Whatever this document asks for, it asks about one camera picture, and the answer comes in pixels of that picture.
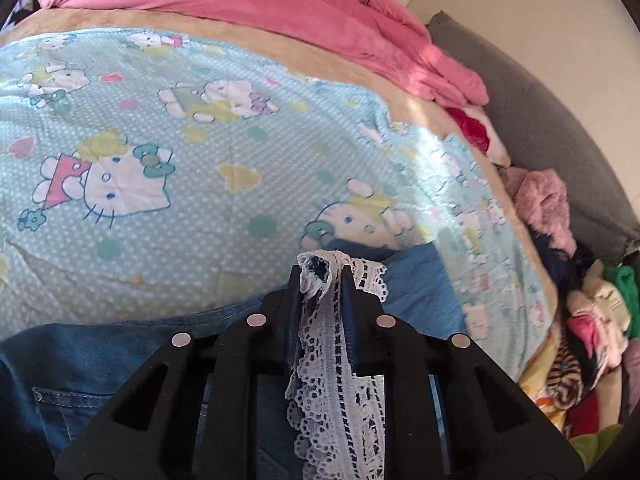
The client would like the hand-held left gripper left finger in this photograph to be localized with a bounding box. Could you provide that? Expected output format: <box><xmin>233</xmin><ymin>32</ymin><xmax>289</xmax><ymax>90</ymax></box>
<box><xmin>54</xmin><ymin>265</ymin><xmax>306</xmax><ymax>480</ymax></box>

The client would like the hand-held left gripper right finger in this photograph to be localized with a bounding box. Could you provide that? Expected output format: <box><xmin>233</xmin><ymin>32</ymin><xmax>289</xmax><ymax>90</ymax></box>
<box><xmin>340</xmin><ymin>267</ymin><xmax>586</xmax><ymax>480</ymax></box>

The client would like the blue denim pants lace hem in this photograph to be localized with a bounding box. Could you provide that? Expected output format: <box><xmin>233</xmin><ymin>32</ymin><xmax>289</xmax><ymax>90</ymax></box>
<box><xmin>0</xmin><ymin>247</ymin><xmax>468</xmax><ymax>480</ymax></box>

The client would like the light blue cartoon printed blanket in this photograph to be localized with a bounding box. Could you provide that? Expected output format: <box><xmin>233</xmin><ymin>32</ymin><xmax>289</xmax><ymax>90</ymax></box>
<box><xmin>0</xmin><ymin>27</ymin><xmax>556</xmax><ymax>381</ymax></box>

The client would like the dark navy cloth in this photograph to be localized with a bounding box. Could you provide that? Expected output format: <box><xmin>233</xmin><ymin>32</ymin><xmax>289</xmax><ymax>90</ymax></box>
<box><xmin>532</xmin><ymin>232</ymin><xmax>596</xmax><ymax>291</ymax></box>

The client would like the red cloth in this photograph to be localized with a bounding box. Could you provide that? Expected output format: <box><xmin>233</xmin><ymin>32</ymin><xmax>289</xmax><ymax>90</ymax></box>
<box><xmin>445</xmin><ymin>106</ymin><xmax>493</xmax><ymax>153</ymax></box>

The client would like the striped cloth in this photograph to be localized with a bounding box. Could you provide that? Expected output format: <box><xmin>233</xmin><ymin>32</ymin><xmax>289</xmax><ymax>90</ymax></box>
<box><xmin>545</xmin><ymin>340</ymin><xmax>586</xmax><ymax>411</ymax></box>

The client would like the hot pink cloth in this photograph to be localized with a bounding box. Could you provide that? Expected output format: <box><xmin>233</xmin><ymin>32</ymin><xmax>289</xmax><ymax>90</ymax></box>
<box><xmin>567</xmin><ymin>316</ymin><xmax>606</xmax><ymax>356</ymax></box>

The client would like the cream cloth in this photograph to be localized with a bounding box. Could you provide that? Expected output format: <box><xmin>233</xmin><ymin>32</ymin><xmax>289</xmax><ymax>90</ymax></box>
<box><xmin>567</xmin><ymin>260</ymin><xmax>631</xmax><ymax>346</ymax></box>

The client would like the green cloth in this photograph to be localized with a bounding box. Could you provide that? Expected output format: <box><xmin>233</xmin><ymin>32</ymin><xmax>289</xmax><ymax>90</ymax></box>
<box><xmin>602</xmin><ymin>265</ymin><xmax>640</xmax><ymax>338</ymax></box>

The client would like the grey padded headboard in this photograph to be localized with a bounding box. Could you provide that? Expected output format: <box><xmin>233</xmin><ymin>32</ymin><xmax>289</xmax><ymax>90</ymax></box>
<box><xmin>427</xmin><ymin>10</ymin><xmax>640</xmax><ymax>251</ymax></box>

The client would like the yellow-green cloth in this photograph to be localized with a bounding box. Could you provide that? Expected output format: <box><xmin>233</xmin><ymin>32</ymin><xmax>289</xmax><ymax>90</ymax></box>
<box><xmin>570</xmin><ymin>425</ymin><xmax>626</xmax><ymax>458</ymax></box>

